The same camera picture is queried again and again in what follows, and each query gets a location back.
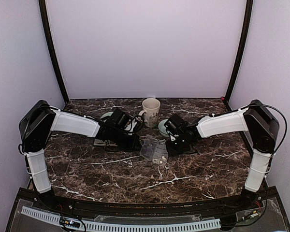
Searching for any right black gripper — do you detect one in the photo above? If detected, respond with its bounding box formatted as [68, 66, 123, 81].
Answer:
[165, 134, 190, 157]

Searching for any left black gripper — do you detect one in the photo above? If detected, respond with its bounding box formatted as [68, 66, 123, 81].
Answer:
[111, 128, 143, 151]

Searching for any clear plastic pill organizer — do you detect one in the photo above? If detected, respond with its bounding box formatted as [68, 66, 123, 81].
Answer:
[140, 138, 168, 166]

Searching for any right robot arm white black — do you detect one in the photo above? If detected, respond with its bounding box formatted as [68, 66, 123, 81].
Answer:
[164, 100, 280, 210]

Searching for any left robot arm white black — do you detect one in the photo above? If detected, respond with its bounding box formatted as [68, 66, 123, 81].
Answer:
[18, 100, 145, 211]

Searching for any celadon bowl on table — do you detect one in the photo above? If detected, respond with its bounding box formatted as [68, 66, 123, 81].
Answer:
[158, 119, 169, 138]

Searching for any square floral ceramic tray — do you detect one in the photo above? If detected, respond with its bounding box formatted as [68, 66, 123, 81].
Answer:
[93, 139, 117, 146]

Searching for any celadon bowl on tray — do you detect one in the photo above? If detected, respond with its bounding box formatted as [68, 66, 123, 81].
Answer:
[101, 112, 113, 121]

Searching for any cream ceramic mug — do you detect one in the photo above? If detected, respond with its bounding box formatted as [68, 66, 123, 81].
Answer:
[138, 98, 160, 128]

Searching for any small circuit board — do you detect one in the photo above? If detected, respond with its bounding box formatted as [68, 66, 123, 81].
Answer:
[59, 217, 80, 228]

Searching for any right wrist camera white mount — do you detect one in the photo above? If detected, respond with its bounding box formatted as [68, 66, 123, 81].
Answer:
[164, 121, 178, 141]

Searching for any black front table rail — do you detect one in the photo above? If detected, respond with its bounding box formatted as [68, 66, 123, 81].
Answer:
[43, 196, 243, 218]

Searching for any white slotted cable duct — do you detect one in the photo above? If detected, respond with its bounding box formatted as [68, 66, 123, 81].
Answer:
[21, 206, 221, 232]

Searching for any right black frame post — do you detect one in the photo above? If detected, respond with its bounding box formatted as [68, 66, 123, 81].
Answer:
[224, 0, 253, 102]

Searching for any black frame post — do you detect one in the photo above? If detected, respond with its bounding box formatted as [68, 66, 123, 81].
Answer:
[38, 0, 70, 104]
[224, 0, 253, 102]

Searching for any left black frame post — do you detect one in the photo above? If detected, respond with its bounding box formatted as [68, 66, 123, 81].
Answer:
[38, 0, 70, 104]

